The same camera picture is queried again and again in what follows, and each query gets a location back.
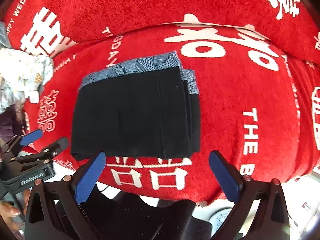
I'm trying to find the black pants with blue waistband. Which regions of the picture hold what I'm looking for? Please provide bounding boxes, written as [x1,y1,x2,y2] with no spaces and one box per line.
[71,51,201,161]

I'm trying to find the person's left hand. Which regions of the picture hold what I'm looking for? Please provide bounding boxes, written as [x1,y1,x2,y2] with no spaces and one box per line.
[0,189,30,232]

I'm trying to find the black garment near bed edge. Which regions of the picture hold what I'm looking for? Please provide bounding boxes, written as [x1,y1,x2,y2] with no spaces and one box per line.
[80,190,212,240]

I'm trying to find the white floral patterned cloth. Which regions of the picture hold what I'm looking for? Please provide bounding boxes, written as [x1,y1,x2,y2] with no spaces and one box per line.
[1,22,54,113]

